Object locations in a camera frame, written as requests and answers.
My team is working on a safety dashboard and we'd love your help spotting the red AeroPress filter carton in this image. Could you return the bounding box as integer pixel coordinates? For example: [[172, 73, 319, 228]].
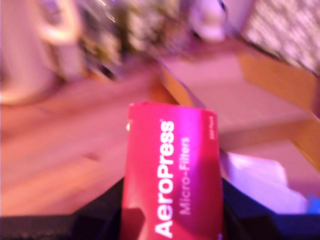
[[119, 101, 225, 240]]

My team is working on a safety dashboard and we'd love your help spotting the open cardboard box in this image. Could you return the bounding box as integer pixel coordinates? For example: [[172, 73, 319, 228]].
[[149, 44, 320, 215]]

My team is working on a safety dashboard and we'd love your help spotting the clear plastic bottle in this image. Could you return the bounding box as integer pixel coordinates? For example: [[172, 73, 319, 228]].
[[82, 0, 124, 79]]

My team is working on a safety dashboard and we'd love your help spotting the white electric kettle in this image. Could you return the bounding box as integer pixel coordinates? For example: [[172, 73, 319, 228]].
[[0, 0, 85, 106]]

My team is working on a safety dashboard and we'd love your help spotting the paw print bag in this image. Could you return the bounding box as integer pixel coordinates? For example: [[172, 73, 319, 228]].
[[241, 0, 320, 74]]

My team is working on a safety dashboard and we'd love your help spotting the small white round camera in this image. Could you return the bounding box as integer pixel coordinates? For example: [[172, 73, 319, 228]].
[[189, 0, 226, 43]]

